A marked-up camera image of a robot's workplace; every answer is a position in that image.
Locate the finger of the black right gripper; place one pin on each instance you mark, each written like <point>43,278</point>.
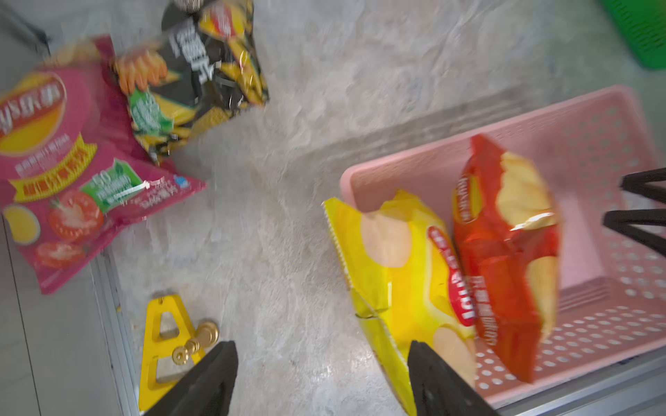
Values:
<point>630,224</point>
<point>646,184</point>

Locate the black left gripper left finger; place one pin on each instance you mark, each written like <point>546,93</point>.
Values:
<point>206,389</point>

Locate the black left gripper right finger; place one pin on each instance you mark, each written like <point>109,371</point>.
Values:
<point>438,389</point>

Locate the pink plastic basket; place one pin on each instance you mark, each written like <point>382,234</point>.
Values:
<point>612,305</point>

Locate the red chips bag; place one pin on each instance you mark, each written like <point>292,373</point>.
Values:
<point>507,231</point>

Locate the yellow chips bag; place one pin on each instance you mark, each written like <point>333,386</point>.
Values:
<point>406,285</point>

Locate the green plastic basket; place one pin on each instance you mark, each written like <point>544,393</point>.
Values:
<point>642,25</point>

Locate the magenta chips bag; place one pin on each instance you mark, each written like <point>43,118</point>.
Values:
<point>72,174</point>

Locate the black snack bag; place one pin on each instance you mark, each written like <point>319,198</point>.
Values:
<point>197,74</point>

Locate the brass knob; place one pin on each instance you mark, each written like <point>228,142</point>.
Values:
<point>206,336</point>

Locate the yellow plastic triangle frame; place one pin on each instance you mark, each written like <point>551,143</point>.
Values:
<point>157,347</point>

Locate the left side floor rail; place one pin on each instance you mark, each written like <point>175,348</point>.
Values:
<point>117,336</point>

